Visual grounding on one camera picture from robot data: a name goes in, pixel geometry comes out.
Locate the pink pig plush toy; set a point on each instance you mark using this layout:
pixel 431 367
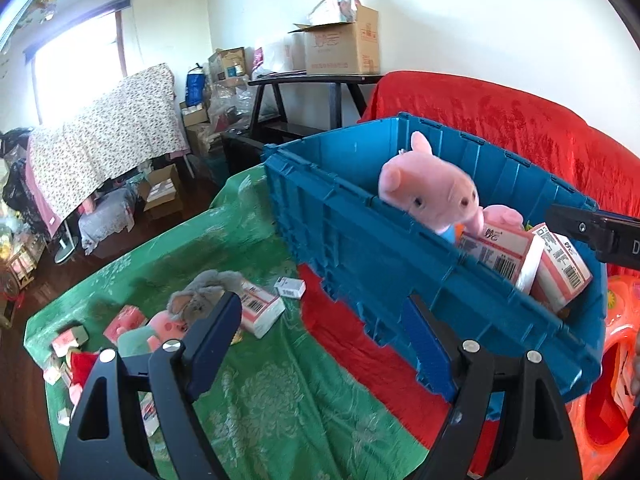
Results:
pixel 425 190

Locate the red fabric sheet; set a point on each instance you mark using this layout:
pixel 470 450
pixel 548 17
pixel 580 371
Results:
pixel 350 340

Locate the blue plastic crate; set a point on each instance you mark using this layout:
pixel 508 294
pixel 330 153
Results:
pixel 360 240

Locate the large cardboard box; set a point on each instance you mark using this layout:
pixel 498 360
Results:
pixel 340 47

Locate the small pink plush toy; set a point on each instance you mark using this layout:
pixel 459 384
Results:
pixel 160 327

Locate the small white box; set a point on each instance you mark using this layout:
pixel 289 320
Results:
pixel 290 287

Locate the small cardboard box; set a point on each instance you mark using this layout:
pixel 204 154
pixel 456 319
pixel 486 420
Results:
pixel 227 62

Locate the open cardboard box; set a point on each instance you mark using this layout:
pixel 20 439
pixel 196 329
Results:
pixel 162 192

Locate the orange plastic basket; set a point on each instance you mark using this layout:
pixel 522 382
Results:
pixel 605 410

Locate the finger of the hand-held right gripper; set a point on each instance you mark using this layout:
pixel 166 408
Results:
pixel 575 222

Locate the grey mouse plush toy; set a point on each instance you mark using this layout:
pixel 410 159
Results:
pixel 200 295

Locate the blue bag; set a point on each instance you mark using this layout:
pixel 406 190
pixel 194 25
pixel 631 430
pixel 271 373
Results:
pixel 196 87

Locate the pink tissue packet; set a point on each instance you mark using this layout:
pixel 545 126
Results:
pixel 562 270
pixel 125 322
pixel 262 310

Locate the window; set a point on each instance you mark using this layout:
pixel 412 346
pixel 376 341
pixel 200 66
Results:
pixel 75 65

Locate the red plush toy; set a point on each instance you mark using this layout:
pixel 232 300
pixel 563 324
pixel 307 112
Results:
pixel 82 365

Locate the red plush blanket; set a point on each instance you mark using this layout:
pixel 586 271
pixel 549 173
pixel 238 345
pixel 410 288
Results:
pixel 500 110

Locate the black side table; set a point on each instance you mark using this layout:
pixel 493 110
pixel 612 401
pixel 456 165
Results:
pixel 310 80

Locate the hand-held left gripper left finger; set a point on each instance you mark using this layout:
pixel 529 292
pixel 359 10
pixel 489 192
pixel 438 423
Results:
pixel 215 342

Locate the floral patterned blanket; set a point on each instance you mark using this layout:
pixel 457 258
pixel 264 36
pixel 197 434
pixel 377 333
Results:
pixel 110 130

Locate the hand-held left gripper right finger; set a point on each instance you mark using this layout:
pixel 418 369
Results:
pixel 425 342

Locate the small pink box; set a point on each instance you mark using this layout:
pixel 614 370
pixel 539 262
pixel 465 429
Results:
pixel 69 340

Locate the white plastic bag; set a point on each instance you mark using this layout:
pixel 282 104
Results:
pixel 275 57

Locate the pink white boxes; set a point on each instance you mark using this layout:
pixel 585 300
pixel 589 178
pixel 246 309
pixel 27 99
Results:
pixel 500 250

